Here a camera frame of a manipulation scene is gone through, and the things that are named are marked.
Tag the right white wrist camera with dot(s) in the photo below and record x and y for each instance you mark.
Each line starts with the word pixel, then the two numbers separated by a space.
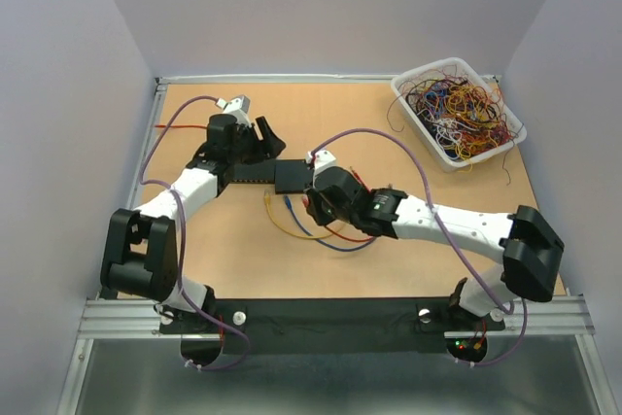
pixel 320 160

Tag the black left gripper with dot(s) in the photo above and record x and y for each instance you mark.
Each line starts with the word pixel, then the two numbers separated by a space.
pixel 258 144

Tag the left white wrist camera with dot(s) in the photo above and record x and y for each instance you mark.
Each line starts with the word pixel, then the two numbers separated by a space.
pixel 238 106

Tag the long black network switch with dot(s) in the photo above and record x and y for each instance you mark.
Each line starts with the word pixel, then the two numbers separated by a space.
pixel 257 173

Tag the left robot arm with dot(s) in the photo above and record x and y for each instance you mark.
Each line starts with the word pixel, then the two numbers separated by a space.
pixel 145 246

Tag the white plastic wire bin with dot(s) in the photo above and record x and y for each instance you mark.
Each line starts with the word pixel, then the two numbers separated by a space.
pixel 459 116

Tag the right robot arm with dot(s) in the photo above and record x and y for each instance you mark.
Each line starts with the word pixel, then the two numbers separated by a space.
pixel 524 247

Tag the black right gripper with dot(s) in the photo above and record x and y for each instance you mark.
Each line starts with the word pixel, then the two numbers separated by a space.
pixel 314 203

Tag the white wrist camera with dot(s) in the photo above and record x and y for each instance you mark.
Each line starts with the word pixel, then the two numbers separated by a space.
pixel 320 160
pixel 238 106

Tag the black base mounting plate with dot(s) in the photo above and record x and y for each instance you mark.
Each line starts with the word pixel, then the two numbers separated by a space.
pixel 330 325

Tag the small black network switch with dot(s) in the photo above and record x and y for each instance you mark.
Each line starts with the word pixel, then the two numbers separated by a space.
pixel 292 176

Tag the aluminium frame rail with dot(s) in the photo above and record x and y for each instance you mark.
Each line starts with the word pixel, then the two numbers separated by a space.
pixel 541 360

